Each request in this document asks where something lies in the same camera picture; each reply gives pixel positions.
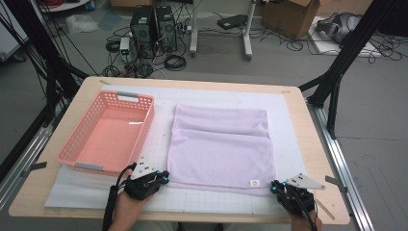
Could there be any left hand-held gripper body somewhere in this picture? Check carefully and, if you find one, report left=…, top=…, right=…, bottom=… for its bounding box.
left=123, top=157, right=162, bottom=201

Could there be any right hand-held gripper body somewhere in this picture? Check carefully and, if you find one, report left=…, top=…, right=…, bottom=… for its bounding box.
left=275, top=172, right=325, bottom=218

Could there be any pink plastic basket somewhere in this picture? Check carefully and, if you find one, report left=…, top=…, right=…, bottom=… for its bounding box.
left=56, top=90, right=156, bottom=177

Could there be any lilac printed towel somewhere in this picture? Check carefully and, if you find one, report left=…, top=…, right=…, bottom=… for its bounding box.
left=166, top=103, right=277, bottom=196

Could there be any person's right hand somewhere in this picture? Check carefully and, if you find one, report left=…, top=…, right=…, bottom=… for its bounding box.
left=288, top=208, right=323, bottom=231

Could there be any person's left hand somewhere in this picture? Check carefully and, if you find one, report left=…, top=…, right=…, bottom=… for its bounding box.
left=114, top=191, right=155, bottom=226

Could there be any beige tape strip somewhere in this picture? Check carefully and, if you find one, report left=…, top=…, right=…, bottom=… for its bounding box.
left=316, top=198, right=336, bottom=221

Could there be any white grid mat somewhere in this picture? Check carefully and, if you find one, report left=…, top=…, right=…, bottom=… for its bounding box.
left=44, top=84, right=304, bottom=217

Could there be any small white power unit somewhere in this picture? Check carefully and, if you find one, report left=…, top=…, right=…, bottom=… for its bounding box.
left=119, top=37, right=131, bottom=62

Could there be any large black computer tower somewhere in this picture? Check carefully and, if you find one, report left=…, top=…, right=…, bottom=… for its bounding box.
left=129, top=5, right=158, bottom=60

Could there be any slim black computer tower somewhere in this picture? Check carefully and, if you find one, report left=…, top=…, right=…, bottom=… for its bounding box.
left=156, top=5, right=178, bottom=53

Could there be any white floor board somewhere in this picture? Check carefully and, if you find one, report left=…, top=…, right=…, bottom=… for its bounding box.
left=308, top=15, right=383, bottom=59

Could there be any white metal stand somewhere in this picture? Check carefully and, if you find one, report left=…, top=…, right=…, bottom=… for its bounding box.
left=189, top=0, right=258, bottom=62

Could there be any brown cardboard box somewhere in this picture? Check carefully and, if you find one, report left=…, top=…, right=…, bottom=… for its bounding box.
left=260, top=0, right=321, bottom=40

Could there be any clear plastic bag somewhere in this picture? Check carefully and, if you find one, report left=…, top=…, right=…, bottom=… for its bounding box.
left=65, top=13, right=100, bottom=35

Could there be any flat black device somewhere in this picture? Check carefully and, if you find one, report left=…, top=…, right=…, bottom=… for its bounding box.
left=217, top=13, right=248, bottom=31

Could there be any white round table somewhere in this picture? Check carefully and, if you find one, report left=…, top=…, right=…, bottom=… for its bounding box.
left=38, top=0, right=92, bottom=13

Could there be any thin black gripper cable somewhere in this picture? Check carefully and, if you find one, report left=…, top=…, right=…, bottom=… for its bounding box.
left=296, top=192, right=320, bottom=231

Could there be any black sleeved gripper cable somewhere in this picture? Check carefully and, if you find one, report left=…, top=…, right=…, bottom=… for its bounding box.
left=101, top=162, right=138, bottom=231

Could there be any grey metal bracket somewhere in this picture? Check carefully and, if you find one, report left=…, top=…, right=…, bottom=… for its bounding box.
left=29, top=161, right=48, bottom=171
left=324, top=175, right=348, bottom=193

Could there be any aluminium rail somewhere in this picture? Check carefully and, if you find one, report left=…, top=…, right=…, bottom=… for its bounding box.
left=306, top=99, right=374, bottom=231
left=0, top=124, right=54, bottom=210

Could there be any coiled black floor cable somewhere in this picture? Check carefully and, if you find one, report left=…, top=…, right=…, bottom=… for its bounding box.
left=164, top=54, right=188, bottom=72

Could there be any black frame post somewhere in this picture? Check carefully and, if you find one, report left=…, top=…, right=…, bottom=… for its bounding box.
left=297, top=0, right=408, bottom=140
left=0, top=0, right=89, bottom=184

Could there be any tangle of black floor cables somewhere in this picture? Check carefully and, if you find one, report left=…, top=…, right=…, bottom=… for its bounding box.
left=249, top=27, right=405, bottom=64

